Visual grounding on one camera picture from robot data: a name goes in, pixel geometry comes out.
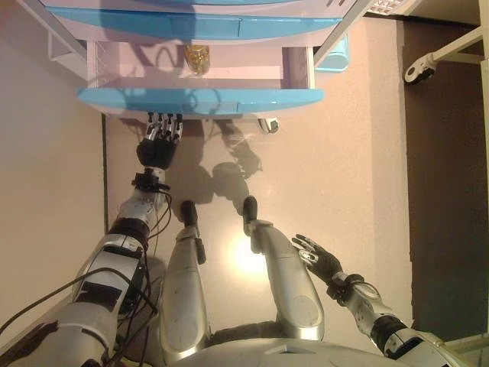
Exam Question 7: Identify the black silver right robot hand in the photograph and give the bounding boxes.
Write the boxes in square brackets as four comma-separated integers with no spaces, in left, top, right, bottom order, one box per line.
[292,233,343,286]

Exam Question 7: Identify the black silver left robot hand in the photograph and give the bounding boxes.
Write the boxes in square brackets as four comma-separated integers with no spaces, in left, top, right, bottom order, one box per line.
[136,112,183,169]

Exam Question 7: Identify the yellow medicine bottle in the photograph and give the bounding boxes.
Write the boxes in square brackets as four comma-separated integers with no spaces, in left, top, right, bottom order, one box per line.
[184,44,211,76]

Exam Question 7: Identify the white medical drawer cart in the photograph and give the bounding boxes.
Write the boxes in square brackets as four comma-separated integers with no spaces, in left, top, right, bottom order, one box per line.
[17,0,383,135]

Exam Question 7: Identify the white cart side bin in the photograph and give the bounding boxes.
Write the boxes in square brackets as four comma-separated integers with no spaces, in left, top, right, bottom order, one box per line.
[47,30,89,83]

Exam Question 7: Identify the silver left robot leg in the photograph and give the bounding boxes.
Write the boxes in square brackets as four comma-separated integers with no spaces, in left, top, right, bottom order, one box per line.
[158,200,210,364]

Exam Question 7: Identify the light blue cart bin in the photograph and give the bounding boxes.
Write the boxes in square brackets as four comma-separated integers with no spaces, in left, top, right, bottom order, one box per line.
[313,32,350,73]

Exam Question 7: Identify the small white wall hook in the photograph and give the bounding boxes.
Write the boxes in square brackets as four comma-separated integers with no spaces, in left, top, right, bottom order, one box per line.
[257,117,280,135]

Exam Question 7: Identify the white bed frame with caster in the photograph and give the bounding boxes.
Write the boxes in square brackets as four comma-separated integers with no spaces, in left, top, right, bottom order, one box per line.
[403,25,489,86]

